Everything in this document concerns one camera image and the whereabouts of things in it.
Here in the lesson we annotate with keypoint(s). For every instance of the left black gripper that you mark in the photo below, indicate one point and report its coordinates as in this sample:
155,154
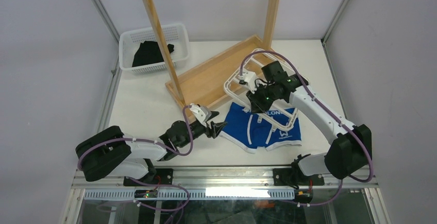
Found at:
212,132

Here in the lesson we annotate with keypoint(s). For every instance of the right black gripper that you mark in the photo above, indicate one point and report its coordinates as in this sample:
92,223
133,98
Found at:
256,106

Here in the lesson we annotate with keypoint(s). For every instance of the blue boxer underwear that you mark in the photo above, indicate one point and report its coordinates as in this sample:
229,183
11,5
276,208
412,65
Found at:
250,132

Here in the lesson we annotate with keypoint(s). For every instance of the white plastic clip hanger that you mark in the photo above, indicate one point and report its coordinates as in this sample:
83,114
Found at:
262,84

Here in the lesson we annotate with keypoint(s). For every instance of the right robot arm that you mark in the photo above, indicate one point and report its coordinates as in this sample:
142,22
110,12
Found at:
349,154

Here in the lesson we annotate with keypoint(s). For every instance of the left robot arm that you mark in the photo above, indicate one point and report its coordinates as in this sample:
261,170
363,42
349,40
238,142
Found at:
111,153

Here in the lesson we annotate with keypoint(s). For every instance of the wooden hanger stand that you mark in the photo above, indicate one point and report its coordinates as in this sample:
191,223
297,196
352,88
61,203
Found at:
215,61

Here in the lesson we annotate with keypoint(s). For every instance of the black garment in basket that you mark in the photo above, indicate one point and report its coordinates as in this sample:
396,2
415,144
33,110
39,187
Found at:
148,53

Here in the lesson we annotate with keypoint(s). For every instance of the white perforated plastic basket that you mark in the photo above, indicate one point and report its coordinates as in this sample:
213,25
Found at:
176,40

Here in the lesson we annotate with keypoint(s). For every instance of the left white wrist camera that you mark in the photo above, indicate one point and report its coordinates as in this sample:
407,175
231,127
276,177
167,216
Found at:
201,113

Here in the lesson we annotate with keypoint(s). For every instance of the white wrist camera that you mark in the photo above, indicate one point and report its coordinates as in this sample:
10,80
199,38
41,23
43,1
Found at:
247,79
201,113

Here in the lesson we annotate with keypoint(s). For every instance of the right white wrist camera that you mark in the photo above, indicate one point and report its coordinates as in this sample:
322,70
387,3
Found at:
247,79

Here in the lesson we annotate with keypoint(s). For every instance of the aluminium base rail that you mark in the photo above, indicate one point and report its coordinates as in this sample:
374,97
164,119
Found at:
207,183

